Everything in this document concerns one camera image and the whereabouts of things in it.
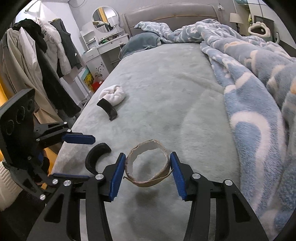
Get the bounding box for white clothes rack frame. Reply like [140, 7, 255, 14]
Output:
[60, 67, 93, 109]

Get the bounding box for yellow curtain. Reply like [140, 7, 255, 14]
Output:
[1, 89, 49, 183]

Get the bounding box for white fluffy sock far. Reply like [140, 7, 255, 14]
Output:
[99, 85, 126, 106]

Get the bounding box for bedside table lamp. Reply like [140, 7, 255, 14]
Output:
[229, 13, 243, 33]

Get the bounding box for thin cardboard tape ring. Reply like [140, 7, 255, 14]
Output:
[123, 138, 174, 188]

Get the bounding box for white hanging jacket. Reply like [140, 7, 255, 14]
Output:
[36, 19, 72, 77]

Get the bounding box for black plastic half ring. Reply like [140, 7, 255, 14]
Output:
[84, 142, 112, 175]

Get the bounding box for yellow picture book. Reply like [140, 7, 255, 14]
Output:
[82, 68, 94, 91]

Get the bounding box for dark teal pillow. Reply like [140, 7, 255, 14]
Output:
[121, 32, 162, 59]

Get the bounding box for white vanity desk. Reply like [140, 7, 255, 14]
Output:
[80, 21, 130, 81]

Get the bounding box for round vanity mirror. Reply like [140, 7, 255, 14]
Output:
[92, 6, 119, 33]

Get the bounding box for white wardrobe cabinet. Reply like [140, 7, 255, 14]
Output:
[233, 1, 295, 57]

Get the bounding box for grey padded headboard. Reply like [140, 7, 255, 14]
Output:
[121, 3, 219, 37]

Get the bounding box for white cloud shaped ornament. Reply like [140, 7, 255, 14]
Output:
[248, 22, 272, 39]

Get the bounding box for white vanity lamp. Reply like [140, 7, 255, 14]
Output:
[108, 16, 118, 31]

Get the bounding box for black curved clip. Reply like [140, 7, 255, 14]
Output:
[97, 98, 117, 121]

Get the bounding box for blue cloud pattern blanket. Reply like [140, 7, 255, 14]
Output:
[136, 19, 295, 240]

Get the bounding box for dark grey hanging vest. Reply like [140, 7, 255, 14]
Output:
[51, 19, 82, 69]

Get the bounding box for red storage box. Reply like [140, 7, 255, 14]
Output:
[91, 81, 103, 93]

